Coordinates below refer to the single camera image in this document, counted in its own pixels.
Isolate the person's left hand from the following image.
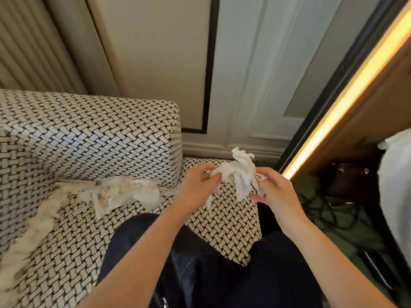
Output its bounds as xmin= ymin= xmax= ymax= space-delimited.
xmin=173 ymin=163 xmax=223 ymax=218

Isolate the person's right hand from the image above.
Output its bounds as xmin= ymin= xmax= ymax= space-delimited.
xmin=249 ymin=167 xmax=310 ymax=237

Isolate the white paper wad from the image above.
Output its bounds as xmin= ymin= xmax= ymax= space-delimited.
xmin=205 ymin=146 xmax=269 ymax=210

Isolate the pile of white paper scraps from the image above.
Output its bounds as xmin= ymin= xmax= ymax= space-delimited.
xmin=0 ymin=175 xmax=180 ymax=308

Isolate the black white woven-pattern sofa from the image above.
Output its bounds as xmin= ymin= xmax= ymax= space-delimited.
xmin=0 ymin=89 xmax=264 ymax=308

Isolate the person's left forearm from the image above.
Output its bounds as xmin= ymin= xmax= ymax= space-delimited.
xmin=77 ymin=205 xmax=200 ymax=308

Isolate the person's right forearm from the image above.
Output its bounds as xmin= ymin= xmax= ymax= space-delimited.
xmin=284 ymin=218 xmax=397 ymax=308

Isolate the brown handbag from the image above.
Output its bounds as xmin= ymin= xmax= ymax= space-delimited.
xmin=321 ymin=162 xmax=379 ymax=202

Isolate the dark bed base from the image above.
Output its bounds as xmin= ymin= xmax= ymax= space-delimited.
xmin=363 ymin=189 xmax=411 ymax=296

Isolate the lit yellow light strip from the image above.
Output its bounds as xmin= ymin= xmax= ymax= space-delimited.
xmin=281 ymin=6 xmax=411 ymax=181

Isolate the white bed sheet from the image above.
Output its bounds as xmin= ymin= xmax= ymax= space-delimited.
xmin=377 ymin=128 xmax=411 ymax=270

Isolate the wooden headboard panel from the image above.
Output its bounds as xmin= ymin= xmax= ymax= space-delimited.
xmin=289 ymin=35 xmax=411 ymax=177

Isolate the pleated beige curtain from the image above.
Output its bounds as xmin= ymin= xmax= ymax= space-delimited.
xmin=0 ymin=0 xmax=89 ymax=95

